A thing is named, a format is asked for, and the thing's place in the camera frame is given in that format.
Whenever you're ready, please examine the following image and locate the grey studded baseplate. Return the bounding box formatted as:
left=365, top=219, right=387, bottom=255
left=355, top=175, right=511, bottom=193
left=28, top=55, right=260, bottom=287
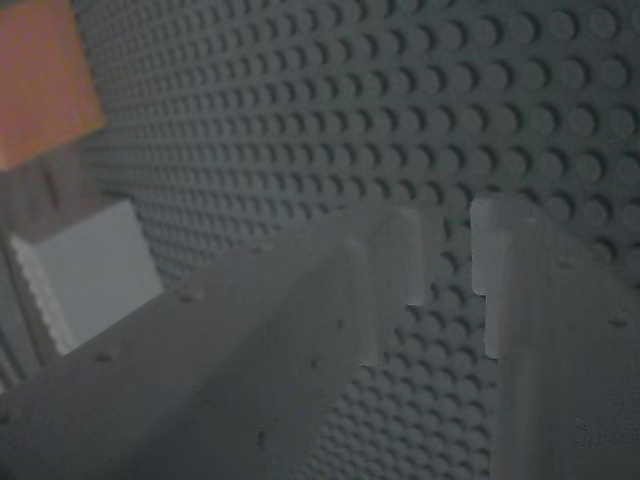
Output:
left=69, top=0, right=640, bottom=480

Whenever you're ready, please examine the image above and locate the orange cardboard box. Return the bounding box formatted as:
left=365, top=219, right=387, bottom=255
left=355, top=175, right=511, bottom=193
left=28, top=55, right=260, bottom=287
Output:
left=0, top=0, right=107, bottom=170

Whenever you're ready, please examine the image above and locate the white block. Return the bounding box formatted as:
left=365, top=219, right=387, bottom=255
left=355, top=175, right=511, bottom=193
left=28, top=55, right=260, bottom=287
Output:
left=9, top=198, right=166, bottom=356

